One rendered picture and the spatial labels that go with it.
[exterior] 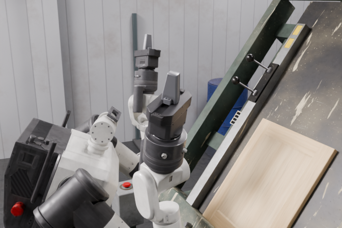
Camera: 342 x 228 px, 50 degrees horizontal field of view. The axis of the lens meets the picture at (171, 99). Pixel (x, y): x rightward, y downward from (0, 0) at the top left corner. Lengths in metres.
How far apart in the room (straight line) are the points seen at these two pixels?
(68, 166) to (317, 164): 0.84
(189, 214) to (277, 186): 0.42
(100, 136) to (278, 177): 0.72
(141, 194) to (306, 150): 0.78
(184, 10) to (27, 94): 2.09
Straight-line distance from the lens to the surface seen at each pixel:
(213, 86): 4.47
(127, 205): 1.75
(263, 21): 1.97
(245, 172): 1.57
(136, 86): 1.33
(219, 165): 1.66
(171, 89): 0.70
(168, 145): 0.73
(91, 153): 1.10
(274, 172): 1.48
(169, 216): 0.85
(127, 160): 1.38
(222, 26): 4.91
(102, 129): 1.04
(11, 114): 4.48
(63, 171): 1.02
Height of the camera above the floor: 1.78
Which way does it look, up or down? 16 degrees down
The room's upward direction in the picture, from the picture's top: straight up
